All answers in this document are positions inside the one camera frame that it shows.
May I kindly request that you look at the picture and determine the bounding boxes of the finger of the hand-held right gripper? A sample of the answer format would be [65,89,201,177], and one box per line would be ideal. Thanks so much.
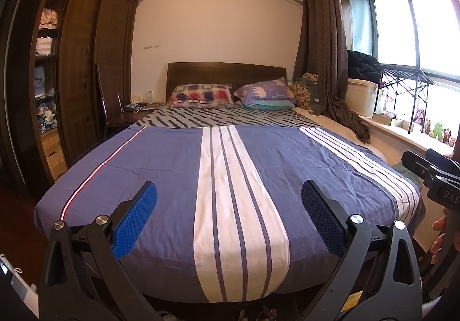
[426,149,460,178]
[402,150,442,185]

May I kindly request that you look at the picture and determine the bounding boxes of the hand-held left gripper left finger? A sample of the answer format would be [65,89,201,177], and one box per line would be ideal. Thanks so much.
[38,181,159,321]

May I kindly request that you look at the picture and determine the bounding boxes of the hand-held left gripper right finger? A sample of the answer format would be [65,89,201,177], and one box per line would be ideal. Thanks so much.
[301,179,425,321]

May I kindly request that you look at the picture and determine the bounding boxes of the person's right hand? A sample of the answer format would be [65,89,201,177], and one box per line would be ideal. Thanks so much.
[430,207,449,265]

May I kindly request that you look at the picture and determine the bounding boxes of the dark green cloth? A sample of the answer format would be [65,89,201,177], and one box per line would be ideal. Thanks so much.
[393,161,421,187]

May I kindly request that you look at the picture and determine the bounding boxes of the blue white striped blanket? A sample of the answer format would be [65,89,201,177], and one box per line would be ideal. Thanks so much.
[34,125,421,303]

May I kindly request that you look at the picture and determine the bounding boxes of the white storage box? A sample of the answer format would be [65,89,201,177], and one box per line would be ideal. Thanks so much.
[346,78,380,118]

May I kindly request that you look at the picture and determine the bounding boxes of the black folding table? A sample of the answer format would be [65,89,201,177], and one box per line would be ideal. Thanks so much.
[374,63,435,134]

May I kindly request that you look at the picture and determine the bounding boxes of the black padded jacket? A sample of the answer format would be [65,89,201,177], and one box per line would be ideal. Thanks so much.
[347,50,382,84]

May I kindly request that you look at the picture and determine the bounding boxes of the teal pillow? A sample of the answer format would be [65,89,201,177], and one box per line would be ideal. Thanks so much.
[241,100,296,111]

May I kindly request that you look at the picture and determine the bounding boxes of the brown patterned cushion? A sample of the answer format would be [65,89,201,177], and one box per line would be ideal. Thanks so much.
[289,73,326,115]

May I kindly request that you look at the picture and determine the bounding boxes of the grey zigzag bed sheet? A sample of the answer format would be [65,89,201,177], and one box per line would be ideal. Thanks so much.
[129,105,320,128]

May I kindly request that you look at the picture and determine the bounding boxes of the plaid pillow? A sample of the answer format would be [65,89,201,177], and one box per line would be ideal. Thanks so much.
[167,83,234,108]

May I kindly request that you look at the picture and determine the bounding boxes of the purple elephant print pillow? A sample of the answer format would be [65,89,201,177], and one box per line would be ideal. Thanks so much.
[233,77,297,106]

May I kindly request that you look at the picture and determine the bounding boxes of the dark wooden wardrobe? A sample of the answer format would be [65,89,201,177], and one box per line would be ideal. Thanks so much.
[0,0,139,196]

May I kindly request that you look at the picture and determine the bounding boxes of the teal roller blind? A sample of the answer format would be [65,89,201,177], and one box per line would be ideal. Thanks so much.
[347,0,376,63]

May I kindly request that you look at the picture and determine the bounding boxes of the brown curtain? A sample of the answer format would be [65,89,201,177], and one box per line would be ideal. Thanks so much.
[293,0,371,144]

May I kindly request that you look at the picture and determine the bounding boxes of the dark wooden headboard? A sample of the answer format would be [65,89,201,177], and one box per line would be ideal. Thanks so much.
[167,62,287,106]

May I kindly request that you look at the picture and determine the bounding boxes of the metal frame chair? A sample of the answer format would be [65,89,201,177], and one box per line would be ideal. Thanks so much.
[95,63,152,142]

